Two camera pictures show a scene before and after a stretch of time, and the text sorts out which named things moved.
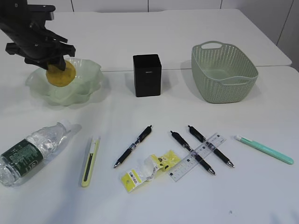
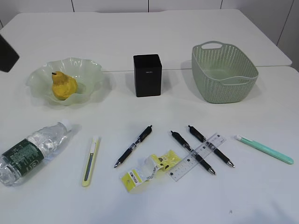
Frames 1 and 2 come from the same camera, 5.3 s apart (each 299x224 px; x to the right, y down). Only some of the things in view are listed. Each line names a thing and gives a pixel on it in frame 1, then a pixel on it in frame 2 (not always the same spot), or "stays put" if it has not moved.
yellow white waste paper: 145,168 stays put
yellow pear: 59,77 -> 63,86
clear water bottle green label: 18,161 stays put
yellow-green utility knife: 90,161 stays put
